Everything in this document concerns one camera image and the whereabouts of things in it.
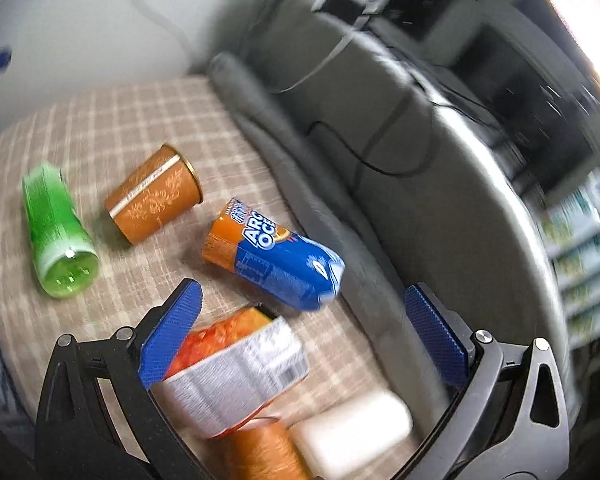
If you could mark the grey fleece blanket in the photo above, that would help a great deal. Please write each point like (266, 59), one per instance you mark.
(324, 209)

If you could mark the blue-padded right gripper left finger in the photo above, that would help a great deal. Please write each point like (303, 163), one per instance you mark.
(97, 418)

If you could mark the grey sofa backrest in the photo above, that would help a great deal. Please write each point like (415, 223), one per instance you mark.
(441, 207)

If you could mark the green plastic cup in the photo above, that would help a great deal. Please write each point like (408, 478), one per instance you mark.
(63, 254)

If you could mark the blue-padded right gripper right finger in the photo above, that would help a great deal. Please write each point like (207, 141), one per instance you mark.
(508, 418)

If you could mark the red white labelled plastic cup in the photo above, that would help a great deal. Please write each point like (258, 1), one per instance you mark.
(231, 370)

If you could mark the blue orange Arctic Ocean cup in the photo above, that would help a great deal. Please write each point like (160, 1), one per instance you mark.
(297, 271)

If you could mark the small copper patterned cup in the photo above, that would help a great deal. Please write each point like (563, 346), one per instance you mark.
(157, 192)

